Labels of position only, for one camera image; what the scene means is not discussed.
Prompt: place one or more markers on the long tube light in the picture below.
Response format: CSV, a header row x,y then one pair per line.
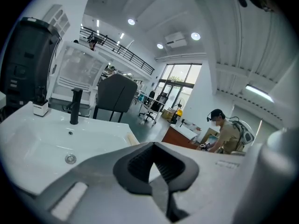
x,y
259,92

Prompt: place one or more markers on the white arched window frame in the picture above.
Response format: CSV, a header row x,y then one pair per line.
x,y
58,20

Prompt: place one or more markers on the round ceiling light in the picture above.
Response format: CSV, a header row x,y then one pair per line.
x,y
160,46
131,21
195,36

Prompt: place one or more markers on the black office chair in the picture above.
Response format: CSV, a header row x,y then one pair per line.
x,y
156,105

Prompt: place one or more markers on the white office desk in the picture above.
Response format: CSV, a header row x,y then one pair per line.
x,y
146,102

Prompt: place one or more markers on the white toiletry item bottle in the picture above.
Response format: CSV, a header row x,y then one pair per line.
x,y
275,171

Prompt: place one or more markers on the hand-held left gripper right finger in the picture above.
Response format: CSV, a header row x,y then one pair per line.
x,y
210,171

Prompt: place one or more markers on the white backpack device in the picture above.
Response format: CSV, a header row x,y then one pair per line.
x,y
247,133

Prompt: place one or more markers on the metal sink drain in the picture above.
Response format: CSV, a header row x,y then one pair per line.
x,y
70,159

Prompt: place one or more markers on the cardboard box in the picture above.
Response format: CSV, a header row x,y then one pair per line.
x,y
167,113

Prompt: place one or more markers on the white box black pump dispenser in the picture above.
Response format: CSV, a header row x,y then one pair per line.
x,y
40,107

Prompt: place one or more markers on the black balcony railing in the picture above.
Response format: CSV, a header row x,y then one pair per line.
x,y
126,52

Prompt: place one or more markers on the white sink counter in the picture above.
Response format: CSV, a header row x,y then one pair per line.
x,y
35,143

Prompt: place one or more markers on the black faucet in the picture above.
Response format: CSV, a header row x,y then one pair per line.
x,y
76,106

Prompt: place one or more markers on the white glass display cabinet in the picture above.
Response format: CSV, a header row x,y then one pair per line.
x,y
77,69

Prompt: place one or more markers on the white ceiling air conditioner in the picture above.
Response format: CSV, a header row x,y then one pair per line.
x,y
175,39

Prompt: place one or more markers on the brown cabinet white top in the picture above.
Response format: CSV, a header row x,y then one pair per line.
x,y
177,136

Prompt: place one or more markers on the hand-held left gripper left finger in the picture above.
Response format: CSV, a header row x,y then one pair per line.
x,y
98,171

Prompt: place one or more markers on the large black appliance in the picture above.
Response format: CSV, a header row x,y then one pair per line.
x,y
25,62

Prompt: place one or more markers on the gray armchair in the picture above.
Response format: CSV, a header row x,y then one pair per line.
x,y
115,92

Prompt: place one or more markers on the black standing fan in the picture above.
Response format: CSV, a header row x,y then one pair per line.
x,y
180,105

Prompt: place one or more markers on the glass entrance door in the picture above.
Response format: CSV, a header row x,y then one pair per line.
x,y
177,83

